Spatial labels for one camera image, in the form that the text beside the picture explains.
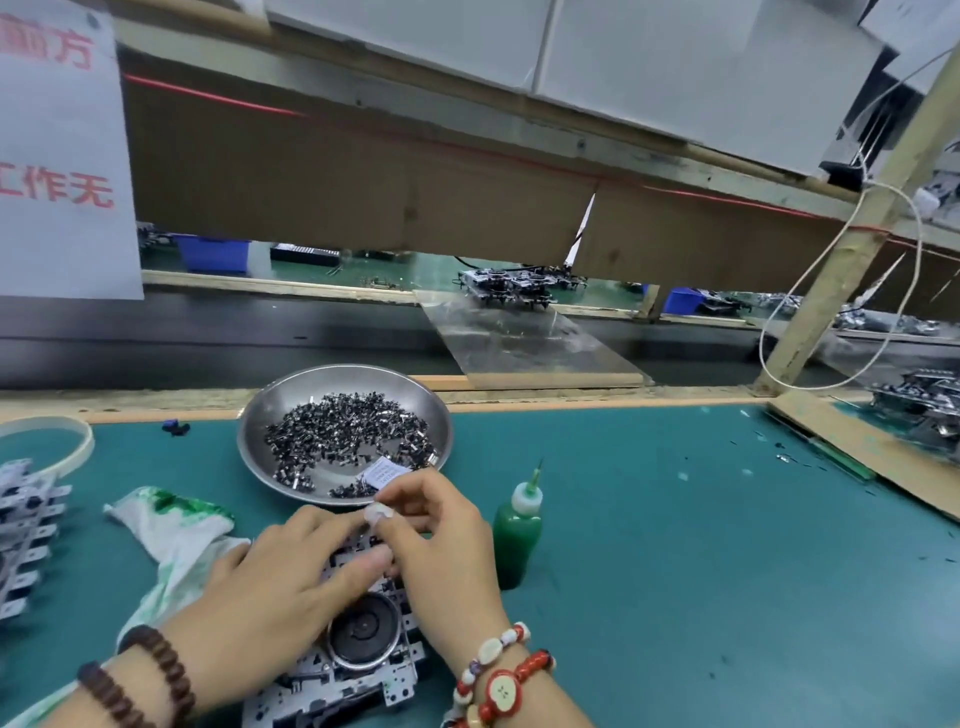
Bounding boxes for green glue squeeze bottle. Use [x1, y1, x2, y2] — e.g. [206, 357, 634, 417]
[493, 460, 546, 591]

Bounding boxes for finished mechanisms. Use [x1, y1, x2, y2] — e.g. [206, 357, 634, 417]
[457, 262, 587, 312]

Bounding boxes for pile of small metal parts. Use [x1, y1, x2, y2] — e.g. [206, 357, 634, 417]
[265, 391, 440, 500]

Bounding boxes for brown bead bracelet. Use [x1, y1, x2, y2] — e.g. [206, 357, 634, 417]
[78, 624, 198, 728]

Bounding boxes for black conveyor belt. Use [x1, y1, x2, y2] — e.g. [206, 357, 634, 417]
[0, 285, 960, 392]

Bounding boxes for round metal bowl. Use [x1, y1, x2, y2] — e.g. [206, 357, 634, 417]
[237, 363, 455, 507]

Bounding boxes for white tape ring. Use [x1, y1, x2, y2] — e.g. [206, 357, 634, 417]
[0, 414, 96, 489]

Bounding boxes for wooden post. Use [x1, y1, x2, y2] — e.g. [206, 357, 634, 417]
[754, 45, 960, 395]

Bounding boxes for white paper sign red text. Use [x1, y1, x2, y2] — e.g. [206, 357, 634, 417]
[0, 0, 146, 302]

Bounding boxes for white green-stained cloth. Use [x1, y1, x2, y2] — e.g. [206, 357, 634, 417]
[0, 486, 249, 728]

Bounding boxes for person's left hand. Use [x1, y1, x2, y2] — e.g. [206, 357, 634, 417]
[180, 502, 395, 707]

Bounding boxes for wooden shelf beam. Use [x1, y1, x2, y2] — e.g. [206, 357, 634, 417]
[105, 7, 960, 249]

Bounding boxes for clear plastic sheet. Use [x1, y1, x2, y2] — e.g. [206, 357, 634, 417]
[420, 297, 654, 389]

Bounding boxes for brown cardboard panel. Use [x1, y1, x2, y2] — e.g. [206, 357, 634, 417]
[120, 67, 960, 317]

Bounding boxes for red white bead bracelet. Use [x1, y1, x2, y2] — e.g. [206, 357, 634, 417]
[445, 621, 557, 728]

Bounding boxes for blue plastic bin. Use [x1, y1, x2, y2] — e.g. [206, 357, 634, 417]
[663, 286, 710, 317]
[169, 234, 252, 276]

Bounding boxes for flat cardboard piece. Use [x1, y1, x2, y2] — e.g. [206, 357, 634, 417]
[772, 390, 960, 524]

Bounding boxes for person's right hand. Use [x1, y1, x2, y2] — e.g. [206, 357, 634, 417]
[360, 468, 512, 669]

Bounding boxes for black flat box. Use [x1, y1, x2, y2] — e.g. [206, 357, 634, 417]
[270, 243, 344, 269]

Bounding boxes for white cable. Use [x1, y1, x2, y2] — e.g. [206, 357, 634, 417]
[757, 60, 960, 395]

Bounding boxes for red cord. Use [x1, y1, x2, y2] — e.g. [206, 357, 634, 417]
[123, 72, 960, 249]

